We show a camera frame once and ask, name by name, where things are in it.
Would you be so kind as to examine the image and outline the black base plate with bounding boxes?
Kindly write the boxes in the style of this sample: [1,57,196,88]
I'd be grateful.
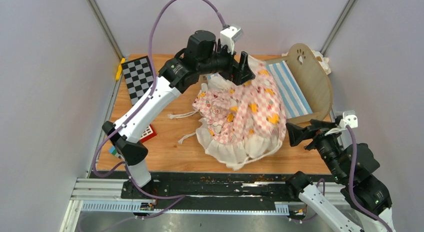
[90,170,329,212]

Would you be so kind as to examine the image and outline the yellow clip on frame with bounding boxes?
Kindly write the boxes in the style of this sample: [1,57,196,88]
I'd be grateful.
[115,57,126,81]

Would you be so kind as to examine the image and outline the blue green grey block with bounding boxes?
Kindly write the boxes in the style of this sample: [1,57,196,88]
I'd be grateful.
[108,146,122,159]

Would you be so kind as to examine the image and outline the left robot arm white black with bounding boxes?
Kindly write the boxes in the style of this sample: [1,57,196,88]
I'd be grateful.
[102,26,255,198]

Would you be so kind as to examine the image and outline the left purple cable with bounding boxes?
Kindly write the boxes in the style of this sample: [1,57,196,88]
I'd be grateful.
[92,0,229,219]

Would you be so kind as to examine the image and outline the pink checkered duck cushion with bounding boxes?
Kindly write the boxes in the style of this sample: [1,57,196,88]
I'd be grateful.
[167,54,288,171]

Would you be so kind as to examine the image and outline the wooden pet bed striped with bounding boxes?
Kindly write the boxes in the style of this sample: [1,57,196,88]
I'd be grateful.
[262,43,333,124]

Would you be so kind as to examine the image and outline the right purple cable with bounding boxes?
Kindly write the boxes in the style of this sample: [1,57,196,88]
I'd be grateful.
[291,124,395,232]

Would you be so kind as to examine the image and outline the purple cable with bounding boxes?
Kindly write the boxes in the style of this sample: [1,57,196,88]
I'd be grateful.
[291,124,395,232]
[92,0,229,219]

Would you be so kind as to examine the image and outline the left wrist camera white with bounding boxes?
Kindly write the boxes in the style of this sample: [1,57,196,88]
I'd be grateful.
[219,25,244,55]

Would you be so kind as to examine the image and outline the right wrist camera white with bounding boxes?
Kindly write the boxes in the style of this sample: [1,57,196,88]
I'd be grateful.
[325,110,359,136]

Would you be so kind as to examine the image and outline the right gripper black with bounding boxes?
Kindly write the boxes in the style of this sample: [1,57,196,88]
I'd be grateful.
[284,118,344,180]

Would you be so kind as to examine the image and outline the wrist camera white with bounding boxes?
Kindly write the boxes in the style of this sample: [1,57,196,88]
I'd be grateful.
[219,25,244,55]
[325,110,359,136]

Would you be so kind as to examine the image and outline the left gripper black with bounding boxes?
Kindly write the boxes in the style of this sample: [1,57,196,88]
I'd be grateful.
[197,39,256,85]

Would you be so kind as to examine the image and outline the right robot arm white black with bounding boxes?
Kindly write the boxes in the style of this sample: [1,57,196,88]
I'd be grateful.
[285,115,395,231]

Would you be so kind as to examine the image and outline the cream pillow brown spots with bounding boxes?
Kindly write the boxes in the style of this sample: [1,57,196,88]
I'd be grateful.
[281,50,332,75]

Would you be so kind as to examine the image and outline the black grey chessboard box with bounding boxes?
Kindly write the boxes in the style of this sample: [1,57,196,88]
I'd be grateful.
[122,56,154,105]

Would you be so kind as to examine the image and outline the red white window brick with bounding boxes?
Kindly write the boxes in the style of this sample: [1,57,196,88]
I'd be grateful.
[140,124,157,143]

